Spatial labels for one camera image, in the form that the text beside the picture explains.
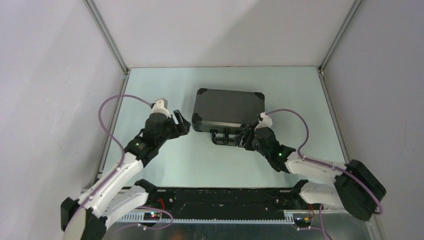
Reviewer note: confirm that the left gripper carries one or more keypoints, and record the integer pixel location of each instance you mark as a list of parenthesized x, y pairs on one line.
[(183, 125)]

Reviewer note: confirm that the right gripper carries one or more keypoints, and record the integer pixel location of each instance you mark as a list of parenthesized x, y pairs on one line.
[(243, 137)]

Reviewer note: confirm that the black poker set case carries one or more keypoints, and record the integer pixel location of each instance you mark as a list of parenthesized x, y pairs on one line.
[(225, 113)]

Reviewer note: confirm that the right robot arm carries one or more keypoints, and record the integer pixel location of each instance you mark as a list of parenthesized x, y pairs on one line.
[(351, 187)]

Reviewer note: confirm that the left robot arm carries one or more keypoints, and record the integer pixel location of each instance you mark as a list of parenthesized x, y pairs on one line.
[(90, 215)]

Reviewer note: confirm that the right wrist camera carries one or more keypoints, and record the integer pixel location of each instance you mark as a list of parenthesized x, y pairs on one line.
[(264, 121)]

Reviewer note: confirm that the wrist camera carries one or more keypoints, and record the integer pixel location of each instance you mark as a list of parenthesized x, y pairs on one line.
[(264, 121), (160, 106)]

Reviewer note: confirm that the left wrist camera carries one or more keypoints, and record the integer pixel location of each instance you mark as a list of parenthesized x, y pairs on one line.
[(160, 106)]

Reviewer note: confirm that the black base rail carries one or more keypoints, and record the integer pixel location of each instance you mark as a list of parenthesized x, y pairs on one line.
[(227, 204)]

